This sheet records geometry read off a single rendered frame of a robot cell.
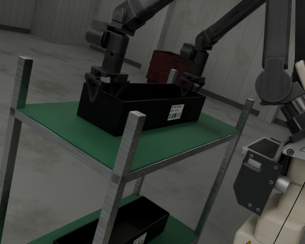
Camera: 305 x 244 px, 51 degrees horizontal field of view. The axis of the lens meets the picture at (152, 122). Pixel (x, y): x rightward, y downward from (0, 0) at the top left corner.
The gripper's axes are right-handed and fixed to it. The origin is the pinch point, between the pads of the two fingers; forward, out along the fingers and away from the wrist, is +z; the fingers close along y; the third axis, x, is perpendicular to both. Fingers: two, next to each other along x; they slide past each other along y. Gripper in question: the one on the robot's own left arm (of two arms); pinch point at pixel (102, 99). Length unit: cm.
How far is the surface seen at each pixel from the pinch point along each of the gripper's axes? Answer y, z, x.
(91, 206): -82, 104, -55
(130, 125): 15.9, -3.3, 23.1
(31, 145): -98, 105, -147
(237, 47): -653, -29, -206
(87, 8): -599, -3, -647
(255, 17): -652, -101, -192
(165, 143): -14.8, 8.6, 17.6
